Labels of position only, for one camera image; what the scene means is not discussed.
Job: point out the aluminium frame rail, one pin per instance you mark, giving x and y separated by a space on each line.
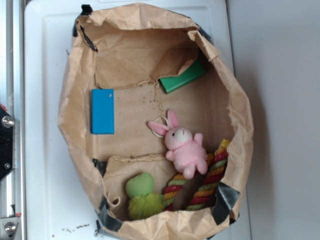
12 188

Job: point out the brown paper bag box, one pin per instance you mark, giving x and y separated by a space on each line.
128 49

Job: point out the green wooden block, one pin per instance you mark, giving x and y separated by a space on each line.
173 83

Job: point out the green plush animal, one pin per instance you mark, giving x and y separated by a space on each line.
144 202

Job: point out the blue wooden block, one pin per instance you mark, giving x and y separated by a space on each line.
102 111

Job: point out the white plastic tray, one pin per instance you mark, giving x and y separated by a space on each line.
57 207

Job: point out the black metal bracket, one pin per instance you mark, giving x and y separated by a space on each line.
6 143

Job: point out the pink plush bunny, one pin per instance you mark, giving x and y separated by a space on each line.
185 150

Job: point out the multicolour rope toy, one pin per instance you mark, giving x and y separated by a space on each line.
217 164

